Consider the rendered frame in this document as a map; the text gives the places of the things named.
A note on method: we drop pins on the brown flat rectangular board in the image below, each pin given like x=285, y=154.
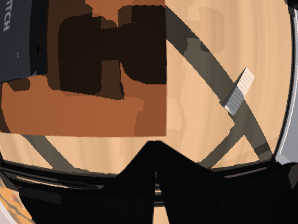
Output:
x=106, y=64

